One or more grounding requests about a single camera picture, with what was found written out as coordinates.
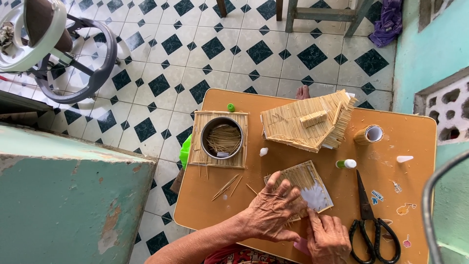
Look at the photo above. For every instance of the person's right hand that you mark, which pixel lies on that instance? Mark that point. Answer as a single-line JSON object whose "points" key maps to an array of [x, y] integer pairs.
{"points": [[329, 242]]}

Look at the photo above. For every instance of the person's left hand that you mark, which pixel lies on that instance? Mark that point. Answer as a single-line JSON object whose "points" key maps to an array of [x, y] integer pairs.
{"points": [[269, 220]]}

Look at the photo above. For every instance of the toothpick panel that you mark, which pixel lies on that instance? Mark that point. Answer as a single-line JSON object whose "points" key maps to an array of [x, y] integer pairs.
{"points": [[297, 176]]}

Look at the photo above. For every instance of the pink object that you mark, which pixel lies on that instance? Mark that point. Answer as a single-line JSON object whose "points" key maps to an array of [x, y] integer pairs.
{"points": [[302, 245]]}

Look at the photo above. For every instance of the orange low table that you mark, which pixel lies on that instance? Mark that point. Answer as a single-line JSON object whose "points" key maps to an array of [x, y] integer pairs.
{"points": [[227, 212]]}

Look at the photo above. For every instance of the person's red patterned clothing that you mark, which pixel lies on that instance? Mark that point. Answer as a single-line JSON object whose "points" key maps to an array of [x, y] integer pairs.
{"points": [[238, 256]]}

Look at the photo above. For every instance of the loose toothpicks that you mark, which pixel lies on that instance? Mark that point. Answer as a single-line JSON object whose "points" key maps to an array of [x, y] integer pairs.
{"points": [[225, 187]]}

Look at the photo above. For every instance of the blue sticker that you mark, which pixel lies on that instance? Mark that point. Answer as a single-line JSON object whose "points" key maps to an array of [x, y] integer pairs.
{"points": [[376, 197]]}

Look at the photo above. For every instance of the small white glue nozzle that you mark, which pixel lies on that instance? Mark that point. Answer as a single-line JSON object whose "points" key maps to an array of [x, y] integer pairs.
{"points": [[263, 151]]}

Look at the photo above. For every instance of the green glue bottle white cap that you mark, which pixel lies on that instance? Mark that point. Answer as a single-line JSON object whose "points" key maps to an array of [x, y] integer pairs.
{"points": [[346, 164]]}

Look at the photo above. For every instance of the heap of toothpicks in bowl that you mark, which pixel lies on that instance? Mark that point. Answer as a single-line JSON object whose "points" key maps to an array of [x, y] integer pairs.
{"points": [[224, 139]]}

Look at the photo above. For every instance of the toothpick house model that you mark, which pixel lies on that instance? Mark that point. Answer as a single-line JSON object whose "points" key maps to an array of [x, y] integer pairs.
{"points": [[293, 124]]}

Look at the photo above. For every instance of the round metal bowl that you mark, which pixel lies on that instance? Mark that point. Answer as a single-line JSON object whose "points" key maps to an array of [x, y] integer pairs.
{"points": [[205, 145]]}

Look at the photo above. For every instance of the flat toothpick mat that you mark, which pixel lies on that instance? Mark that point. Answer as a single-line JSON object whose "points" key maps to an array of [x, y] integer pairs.
{"points": [[196, 146]]}

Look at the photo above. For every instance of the green plastic piece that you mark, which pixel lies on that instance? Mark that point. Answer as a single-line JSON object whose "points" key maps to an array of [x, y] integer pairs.
{"points": [[185, 152]]}

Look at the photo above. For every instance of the toothpick covered paper roll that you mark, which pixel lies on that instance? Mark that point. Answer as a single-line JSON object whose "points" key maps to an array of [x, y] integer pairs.
{"points": [[361, 136]]}

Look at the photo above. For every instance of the white cone cap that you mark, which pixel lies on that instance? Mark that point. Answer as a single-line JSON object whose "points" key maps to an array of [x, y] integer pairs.
{"points": [[403, 158]]}

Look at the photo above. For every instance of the small green bottle cap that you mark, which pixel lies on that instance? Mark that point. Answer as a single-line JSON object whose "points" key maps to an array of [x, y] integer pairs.
{"points": [[231, 107]]}

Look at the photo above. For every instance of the person's bare foot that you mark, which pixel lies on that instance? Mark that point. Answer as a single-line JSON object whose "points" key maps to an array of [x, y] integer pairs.
{"points": [[302, 93]]}

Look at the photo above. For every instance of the concrete ventilation block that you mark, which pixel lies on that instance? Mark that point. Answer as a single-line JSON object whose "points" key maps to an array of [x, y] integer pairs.
{"points": [[445, 110]]}

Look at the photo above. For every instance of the worn green cabinet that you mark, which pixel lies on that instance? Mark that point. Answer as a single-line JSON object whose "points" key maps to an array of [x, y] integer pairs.
{"points": [[66, 198]]}

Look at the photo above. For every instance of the brown wooden furniture legs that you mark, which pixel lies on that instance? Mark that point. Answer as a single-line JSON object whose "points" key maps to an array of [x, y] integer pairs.
{"points": [[221, 7]]}

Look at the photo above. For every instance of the purple cloth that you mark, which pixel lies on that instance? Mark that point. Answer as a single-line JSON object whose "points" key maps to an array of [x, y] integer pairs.
{"points": [[388, 22]]}

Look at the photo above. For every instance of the white and grey baby walker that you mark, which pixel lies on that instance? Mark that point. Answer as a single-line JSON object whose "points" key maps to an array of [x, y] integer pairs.
{"points": [[44, 40]]}

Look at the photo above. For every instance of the grey metal chair frame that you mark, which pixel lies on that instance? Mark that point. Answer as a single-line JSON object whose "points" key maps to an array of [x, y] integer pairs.
{"points": [[428, 205]]}

